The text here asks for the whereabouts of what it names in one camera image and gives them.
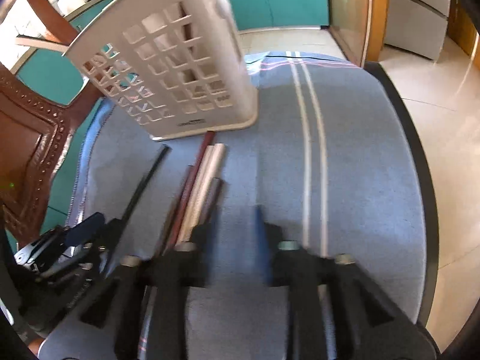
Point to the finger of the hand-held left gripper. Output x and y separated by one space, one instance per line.
85 228

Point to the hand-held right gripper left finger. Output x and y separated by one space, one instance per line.
208 240

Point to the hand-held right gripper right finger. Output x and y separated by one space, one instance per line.
263 249

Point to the beige rod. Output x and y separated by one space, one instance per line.
200 187

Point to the dark red chopstick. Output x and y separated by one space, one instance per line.
195 180

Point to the black chopstick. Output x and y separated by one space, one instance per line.
144 185

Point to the silver metal chopstick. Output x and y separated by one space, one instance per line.
217 165

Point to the white plastic laundry basket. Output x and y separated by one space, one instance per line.
176 63

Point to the brown studded wooden chair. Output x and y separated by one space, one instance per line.
30 146

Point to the blue striped cloth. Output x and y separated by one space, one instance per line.
356 180

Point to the black-edged table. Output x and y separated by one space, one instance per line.
414 146

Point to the grey cabinet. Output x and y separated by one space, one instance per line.
416 15

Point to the wooden door frame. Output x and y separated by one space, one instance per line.
356 11

